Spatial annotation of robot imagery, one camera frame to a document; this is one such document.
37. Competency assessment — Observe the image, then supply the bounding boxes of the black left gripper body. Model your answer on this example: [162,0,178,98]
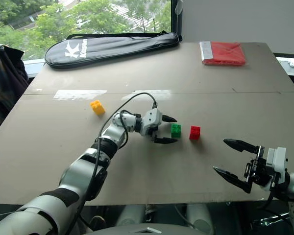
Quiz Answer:
[149,125,163,142]

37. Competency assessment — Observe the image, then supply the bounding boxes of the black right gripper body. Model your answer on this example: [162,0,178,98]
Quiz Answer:
[244,145,272,188]

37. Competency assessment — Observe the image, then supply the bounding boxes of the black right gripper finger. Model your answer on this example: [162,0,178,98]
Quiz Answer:
[223,138,259,155]
[213,166,252,194]

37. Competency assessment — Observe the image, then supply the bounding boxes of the green toy brick cube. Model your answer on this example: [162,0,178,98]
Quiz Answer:
[171,123,182,139]

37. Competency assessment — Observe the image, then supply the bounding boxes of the red toy brick cube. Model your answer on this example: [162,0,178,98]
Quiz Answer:
[189,125,201,141]

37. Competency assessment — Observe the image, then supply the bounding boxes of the pale rounded cylinder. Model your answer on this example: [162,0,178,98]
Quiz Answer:
[186,204,215,235]
[116,205,147,227]

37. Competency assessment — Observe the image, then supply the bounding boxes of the yellow toy brick cube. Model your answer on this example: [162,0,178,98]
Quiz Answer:
[90,99,106,115]

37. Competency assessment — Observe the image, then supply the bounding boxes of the red packet with white label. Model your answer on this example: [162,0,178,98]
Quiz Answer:
[199,41,247,66]

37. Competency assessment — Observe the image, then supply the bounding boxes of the black racket bag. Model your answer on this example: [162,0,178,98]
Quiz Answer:
[44,30,182,70]

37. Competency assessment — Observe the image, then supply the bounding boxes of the dark shoe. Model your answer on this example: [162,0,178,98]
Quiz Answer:
[89,215,106,232]

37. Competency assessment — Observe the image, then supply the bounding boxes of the dark plaid garment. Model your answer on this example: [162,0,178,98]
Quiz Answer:
[0,42,30,140]

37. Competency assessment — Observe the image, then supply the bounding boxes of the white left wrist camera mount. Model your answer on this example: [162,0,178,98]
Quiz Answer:
[139,108,164,137]

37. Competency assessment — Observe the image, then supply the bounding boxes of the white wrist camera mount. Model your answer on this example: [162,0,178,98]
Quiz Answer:
[262,146,289,193]
[139,108,164,137]

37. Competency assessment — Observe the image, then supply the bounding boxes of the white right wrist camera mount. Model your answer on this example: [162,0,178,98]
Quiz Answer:
[262,146,289,193]

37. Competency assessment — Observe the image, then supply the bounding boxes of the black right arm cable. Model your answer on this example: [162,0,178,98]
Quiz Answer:
[257,188,275,210]

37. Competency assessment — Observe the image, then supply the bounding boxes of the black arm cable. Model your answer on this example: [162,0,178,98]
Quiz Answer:
[68,92,159,235]
[257,188,275,210]

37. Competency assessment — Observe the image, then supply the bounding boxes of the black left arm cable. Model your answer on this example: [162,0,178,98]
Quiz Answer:
[68,92,159,235]

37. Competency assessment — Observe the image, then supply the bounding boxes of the white blind cord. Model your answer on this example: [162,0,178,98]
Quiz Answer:
[174,0,183,37]

